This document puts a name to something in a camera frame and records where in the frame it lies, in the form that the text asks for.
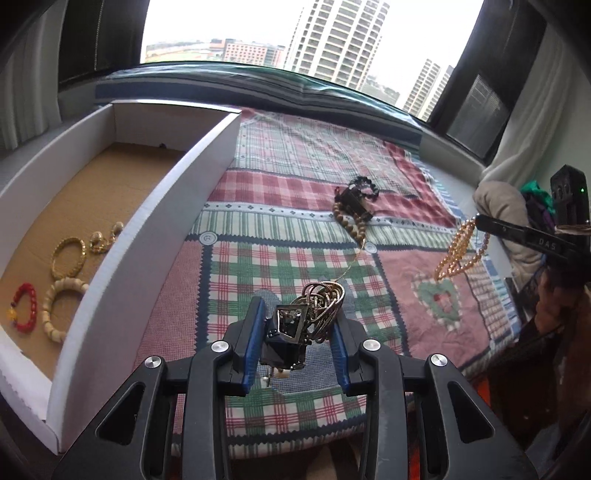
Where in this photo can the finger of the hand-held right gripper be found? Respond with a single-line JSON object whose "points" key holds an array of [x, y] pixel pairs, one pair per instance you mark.
{"points": [[521, 233]]}

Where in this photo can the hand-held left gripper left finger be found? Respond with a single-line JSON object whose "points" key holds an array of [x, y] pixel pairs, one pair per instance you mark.
{"points": [[253, 350]]}

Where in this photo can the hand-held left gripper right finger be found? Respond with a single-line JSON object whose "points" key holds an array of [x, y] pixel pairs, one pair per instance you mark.
{"points": [[340, 355]]}

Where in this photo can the white cardboard box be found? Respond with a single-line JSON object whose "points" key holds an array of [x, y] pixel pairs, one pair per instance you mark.
{"points": [[152, 207]]}

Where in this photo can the gold bangle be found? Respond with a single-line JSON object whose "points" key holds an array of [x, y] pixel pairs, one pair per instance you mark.
{"points": [[54, 261]]}

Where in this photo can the purple cloth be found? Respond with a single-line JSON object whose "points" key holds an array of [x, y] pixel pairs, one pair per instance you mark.
{"points": [[540, 210]]}

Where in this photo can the green cloth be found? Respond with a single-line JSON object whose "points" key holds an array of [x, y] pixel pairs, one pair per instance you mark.
{"points": [[535, 188]]}

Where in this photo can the white curtain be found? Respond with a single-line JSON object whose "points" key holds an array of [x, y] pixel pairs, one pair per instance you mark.
{"points": [[27, 83], [545, 115]]}

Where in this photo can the patchwork plaid blanket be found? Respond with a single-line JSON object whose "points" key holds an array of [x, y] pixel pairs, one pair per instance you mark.
{"points": [[277, 258]]}

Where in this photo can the window louvre panel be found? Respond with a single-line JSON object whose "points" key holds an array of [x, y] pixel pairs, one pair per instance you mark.
{"points": [[480, 115]]}

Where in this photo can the slim apartment tower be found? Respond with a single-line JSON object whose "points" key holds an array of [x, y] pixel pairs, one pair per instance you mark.
{"points": [[429, 90]]}

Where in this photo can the tall apartment tower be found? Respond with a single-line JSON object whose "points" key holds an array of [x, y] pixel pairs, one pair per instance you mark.
{"points": [[337, 41]]}

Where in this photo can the low red building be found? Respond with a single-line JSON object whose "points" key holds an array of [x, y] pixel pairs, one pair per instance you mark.
{"points": [[254, 53]]}

